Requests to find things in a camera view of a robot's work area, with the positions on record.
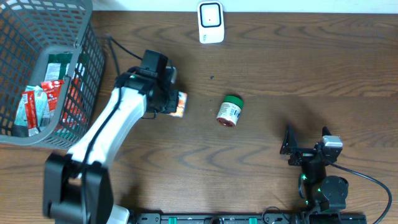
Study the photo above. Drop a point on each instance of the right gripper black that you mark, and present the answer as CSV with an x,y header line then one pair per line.
x,y
291,145

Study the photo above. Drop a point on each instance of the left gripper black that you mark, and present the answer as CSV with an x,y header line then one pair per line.
x,y
173,102

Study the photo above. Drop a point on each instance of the small orange juice box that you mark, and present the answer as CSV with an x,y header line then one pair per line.
x,y
182,101

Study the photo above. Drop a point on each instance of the green lid white jar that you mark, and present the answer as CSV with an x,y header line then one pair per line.
x,y
230,111

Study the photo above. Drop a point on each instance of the orange red snack pouch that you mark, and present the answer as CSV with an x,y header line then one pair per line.
x,y
52,89

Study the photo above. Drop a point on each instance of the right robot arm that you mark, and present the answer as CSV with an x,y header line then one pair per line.
x,y
325,195

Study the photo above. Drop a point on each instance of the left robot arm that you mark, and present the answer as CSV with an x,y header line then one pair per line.
x,y
77,185

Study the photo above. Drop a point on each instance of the white barcode scanner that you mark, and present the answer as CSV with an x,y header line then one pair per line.
x,y
210,22

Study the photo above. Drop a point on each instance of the green snack packet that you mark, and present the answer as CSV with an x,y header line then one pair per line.
x,y
62,58

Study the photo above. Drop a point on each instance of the white label packet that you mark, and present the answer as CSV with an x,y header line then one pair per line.
x,y
52,72

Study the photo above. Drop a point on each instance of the pale green wipes packet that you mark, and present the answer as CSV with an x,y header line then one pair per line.
x,y
35,105

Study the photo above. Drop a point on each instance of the red snack stick packet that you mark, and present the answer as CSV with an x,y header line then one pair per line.
x,y
28,99

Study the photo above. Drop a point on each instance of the grey plastic mesh basket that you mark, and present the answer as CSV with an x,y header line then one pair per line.
x,y
33,32

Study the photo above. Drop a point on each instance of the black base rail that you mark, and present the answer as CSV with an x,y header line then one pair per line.
x,y
267,218

